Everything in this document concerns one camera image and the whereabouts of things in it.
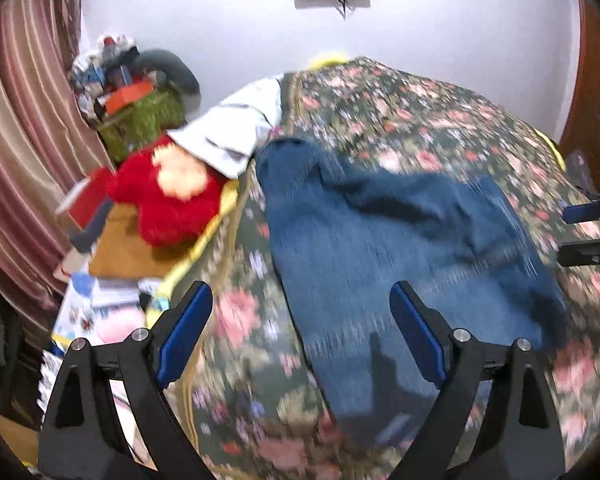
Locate white cloth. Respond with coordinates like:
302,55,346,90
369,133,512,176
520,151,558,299
167,74,286,180

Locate orange box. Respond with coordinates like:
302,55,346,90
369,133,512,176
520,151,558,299
104,82,156,115

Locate brown cardboard sheet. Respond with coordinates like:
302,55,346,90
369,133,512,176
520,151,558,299
87,202,201,281

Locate green woven basket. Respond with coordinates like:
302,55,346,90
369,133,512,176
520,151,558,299
96,89,186,161

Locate blue denim jeans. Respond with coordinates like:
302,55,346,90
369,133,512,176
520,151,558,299
255,137,568,448

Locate red plush toy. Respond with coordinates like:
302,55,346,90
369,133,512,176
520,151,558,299
107,134,228,248

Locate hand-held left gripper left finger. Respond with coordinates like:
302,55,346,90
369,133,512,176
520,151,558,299
37,281,216,480

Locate red flat box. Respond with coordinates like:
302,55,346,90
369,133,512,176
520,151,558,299
55,167,116,233

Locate brown wooden door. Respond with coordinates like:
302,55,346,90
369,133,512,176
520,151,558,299
560,0,600,191

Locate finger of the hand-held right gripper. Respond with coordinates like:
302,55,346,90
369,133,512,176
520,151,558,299
562,194,600,225
557,239,600,276

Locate pink striped curtain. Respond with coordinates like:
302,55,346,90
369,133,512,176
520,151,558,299
0,0,116,306

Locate pile of printed books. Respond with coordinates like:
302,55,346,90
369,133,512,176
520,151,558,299
40,270,171,411

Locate floral bed blanket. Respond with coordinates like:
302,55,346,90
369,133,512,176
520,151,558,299
180,56,600,480

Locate pile of small toys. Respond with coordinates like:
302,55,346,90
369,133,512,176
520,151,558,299
70,34,141,111

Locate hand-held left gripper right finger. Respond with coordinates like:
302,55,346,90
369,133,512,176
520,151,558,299
389,281,566,480

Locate grey plush toy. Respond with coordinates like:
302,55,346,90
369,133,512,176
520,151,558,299
132,49,201,98

